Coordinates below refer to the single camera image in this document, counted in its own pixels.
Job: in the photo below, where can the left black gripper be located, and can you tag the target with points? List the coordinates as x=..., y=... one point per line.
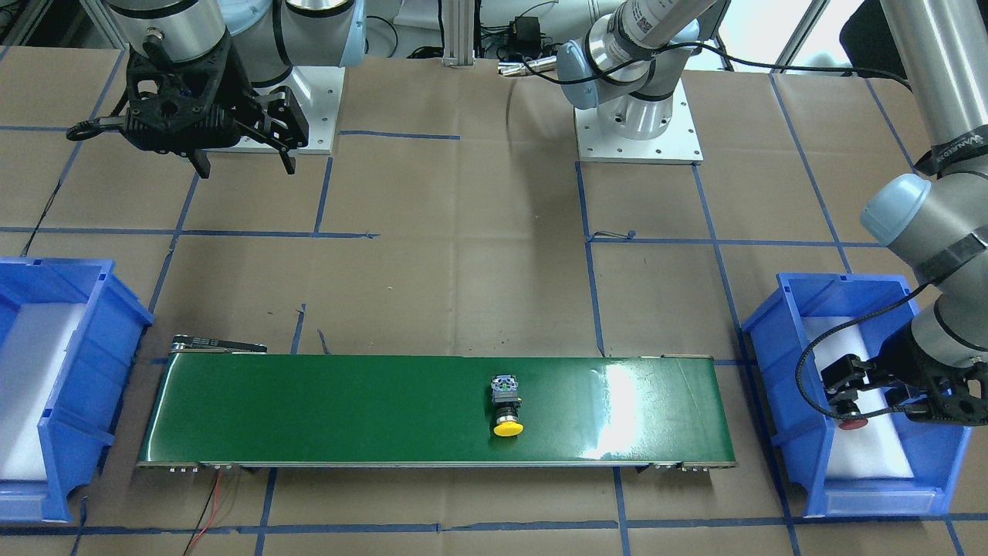
x=898, y=362

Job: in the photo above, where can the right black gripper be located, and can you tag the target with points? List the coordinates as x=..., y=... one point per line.
x=237, y=82

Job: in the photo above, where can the red mushroom push button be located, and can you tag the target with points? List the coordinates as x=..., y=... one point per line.
x=850, y=416

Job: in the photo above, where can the yellow mushroom push button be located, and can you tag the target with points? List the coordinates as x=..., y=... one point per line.
x=505, y=400

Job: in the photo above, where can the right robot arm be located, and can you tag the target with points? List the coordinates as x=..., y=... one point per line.
x=271, y=37

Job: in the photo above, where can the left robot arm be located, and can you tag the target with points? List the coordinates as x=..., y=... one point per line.
x=933, y=219

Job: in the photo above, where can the blue bin with buttons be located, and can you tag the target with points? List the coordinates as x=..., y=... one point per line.
x=804, y=306

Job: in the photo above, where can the white foam pad source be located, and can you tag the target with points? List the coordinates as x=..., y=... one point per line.
x=875, y=451

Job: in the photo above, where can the green conveyor belt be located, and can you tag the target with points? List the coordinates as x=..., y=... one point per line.
x=245, y=409

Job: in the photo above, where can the white foam pad destination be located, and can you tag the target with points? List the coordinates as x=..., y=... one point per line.
x=33, y=353

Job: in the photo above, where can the blue destination bin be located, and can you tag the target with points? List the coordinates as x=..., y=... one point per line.
x=77, y=425

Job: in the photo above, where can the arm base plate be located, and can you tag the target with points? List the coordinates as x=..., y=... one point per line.
x=318, y=90
x=632, y=130

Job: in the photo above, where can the aluminium frame post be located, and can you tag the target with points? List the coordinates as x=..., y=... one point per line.
x=459, y=30

